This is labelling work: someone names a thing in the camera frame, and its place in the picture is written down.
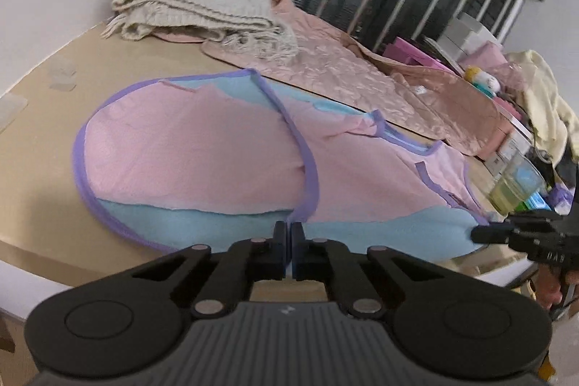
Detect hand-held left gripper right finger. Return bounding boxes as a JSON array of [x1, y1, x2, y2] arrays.
[[291, 222, 447, 320]]

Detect person's right hand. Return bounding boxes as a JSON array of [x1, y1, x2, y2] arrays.
[[535, 264, 579, 314]]

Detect cream knitted fringed scarf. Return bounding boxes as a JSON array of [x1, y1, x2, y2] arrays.
[[100, 0, 299, 61]]

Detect pale yellow cloth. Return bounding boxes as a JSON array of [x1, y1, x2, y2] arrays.
[[506, 50, 571, 164]]

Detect clear plastic cup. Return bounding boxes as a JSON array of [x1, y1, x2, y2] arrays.
[[489, 154, 550, 216]]

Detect white carton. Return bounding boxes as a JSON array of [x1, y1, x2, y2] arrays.
[[483, 127, 533, 175]]

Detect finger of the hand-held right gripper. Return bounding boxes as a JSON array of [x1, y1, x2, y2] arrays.
[[470, 223, 514, 246]]

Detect stack of white boxes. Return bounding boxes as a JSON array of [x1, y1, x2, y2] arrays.
[[441, 12, 498, 52]]

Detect pink blue purple-trimmed garment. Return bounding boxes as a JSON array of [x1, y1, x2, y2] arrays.
[[72, 68, 491, 255]]

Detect pink quilted blanket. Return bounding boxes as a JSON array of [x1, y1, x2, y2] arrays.
[[151, 0, 514, 161]]

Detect clear plastic piece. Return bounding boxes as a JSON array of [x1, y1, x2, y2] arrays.
[[47, 56, 77, 93]]

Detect magenta pink box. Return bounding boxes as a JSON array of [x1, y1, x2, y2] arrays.
[[384, 36, 458, 74]]

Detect pink pouch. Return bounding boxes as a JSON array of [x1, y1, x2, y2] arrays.
[[470, 42, 512, 72]]

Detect blue packet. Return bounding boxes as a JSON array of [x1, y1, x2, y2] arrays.
[[520, 189, 555, 213]]

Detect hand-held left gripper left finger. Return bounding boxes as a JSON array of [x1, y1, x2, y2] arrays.
[[131, 221, 290, 320]]

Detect white yellow plush toy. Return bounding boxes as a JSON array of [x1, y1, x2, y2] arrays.
[[464, 66, 501, 96]]

